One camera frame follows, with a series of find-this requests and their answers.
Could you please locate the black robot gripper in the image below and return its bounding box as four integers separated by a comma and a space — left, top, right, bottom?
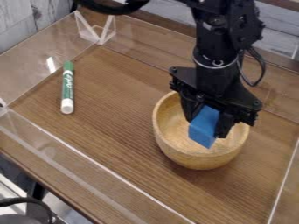
170, 64, 264, 138

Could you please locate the blue foam block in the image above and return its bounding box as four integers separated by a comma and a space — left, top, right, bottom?
188, 106, 220, 149

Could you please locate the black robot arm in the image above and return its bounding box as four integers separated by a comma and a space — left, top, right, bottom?
170, 0, 266, 138

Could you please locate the brown wooden bowl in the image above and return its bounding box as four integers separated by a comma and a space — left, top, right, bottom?
152, 91, 250, 170

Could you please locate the green dry-erase marker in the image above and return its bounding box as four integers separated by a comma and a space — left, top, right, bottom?
60, 61, 75, 115

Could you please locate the clear acrylic tray wall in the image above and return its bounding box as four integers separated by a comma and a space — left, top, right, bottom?
0, 10, 299, 224

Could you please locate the black metal table bracket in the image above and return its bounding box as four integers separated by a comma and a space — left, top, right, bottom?
25, 182, 68, 224

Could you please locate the black cable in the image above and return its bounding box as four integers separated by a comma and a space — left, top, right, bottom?
0, 197, 57, 224

